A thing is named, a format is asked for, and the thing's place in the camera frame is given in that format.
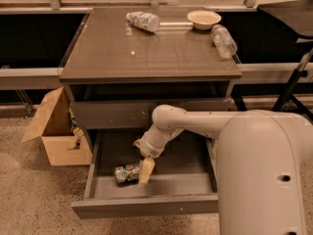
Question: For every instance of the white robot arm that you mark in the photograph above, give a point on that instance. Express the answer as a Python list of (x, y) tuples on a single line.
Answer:
[(259, 154)]

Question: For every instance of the clear plastic water bottle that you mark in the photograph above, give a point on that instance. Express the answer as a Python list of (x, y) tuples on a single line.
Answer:
[(224, 42)]

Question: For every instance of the dark side table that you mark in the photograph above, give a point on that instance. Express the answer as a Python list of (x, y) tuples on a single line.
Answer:
[(297, 14)]

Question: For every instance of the items in cardboard box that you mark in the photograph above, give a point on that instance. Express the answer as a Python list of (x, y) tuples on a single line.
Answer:
[(75, 129)]

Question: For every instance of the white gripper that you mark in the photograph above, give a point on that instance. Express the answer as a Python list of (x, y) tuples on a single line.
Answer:
[(152, 148)]

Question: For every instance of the open cardboard box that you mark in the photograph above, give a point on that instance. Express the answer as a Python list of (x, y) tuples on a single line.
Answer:
[(52, 124)]

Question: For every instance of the grey drawer cabinet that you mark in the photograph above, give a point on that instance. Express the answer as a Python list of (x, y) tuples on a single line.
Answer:
[(116, 73)]

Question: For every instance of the white paper bowl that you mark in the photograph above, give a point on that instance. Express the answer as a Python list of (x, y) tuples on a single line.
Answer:
[(203, 20)]

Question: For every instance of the labelled plastic water bottle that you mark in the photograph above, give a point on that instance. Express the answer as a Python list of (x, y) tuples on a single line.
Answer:
[(146, 21)]

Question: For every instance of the open grey middle drawer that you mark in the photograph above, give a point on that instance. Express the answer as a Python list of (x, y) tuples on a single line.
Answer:
[(183, 181)]

